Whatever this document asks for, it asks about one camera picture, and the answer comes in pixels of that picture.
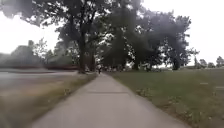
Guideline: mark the building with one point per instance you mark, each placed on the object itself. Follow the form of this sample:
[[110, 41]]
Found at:
[[21, 58]]

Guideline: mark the distant trees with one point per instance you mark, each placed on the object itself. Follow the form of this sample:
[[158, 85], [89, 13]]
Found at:
[[218, 62]]

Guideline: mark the grey asphalt road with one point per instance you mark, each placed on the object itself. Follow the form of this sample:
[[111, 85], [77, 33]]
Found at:
[[30, 77]]

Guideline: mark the grass strip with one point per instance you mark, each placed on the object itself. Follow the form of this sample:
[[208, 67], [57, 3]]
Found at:
[[36, 96]]

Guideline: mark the green grass lawn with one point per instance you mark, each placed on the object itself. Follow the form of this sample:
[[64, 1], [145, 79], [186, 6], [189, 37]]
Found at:
[[180, 90]]

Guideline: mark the person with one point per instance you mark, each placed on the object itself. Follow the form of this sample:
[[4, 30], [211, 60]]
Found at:
[[99, 69]]

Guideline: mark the big dark-trunked tree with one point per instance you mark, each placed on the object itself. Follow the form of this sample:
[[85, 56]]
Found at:
[[81, 56]]

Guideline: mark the group of large trees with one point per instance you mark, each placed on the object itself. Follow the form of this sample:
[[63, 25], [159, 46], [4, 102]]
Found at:
[[146, 40]]

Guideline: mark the pale concrete path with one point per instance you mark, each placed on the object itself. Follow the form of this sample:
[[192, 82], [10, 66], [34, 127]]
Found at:
[[106, 103]]

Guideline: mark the reddish hedge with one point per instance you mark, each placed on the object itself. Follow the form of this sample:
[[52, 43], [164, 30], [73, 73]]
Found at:
[[61, 66]]

